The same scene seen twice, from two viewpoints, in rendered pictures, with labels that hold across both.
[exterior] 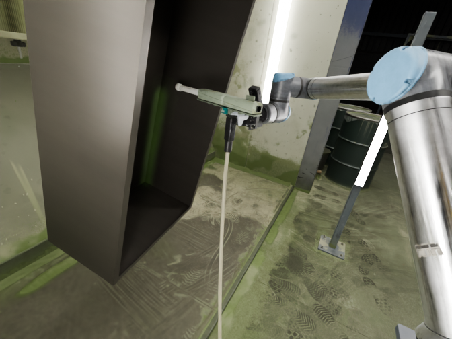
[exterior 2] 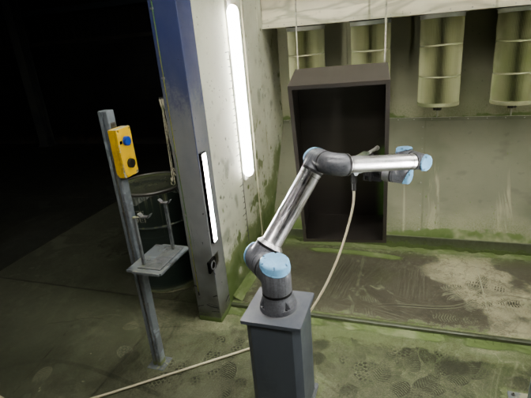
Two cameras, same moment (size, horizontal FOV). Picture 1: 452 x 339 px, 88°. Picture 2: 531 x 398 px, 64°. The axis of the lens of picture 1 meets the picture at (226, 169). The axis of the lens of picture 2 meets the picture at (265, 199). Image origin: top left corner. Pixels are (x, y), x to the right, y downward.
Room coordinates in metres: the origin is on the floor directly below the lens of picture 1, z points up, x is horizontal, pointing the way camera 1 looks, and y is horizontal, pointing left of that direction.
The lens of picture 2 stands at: (0.10, -2.47, 1.94)
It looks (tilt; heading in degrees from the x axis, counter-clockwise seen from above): 21 degrees down; 85
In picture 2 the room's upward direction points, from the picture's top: 5 degrees counter-clockwise
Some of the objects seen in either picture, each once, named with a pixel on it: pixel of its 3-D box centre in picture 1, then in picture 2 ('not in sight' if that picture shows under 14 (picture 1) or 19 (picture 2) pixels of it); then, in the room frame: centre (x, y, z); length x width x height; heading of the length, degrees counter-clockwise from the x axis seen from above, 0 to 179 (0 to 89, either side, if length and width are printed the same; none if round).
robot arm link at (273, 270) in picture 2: not in sight; (275, 273); (0.26, -0.65, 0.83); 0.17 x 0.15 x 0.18; 108
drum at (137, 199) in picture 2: not in sight; (160, 230); (-0.54, 0.93, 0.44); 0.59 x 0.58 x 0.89; 136
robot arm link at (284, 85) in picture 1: (283, 87); (404, 157); (1.11, -0.21, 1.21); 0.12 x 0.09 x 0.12; 108
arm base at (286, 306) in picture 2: not in sight; (277, 298); (0.27, -0.65, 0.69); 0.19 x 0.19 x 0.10
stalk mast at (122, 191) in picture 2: not in sight; (135, 251); (-0.49, -0.19, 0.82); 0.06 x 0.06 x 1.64; 65
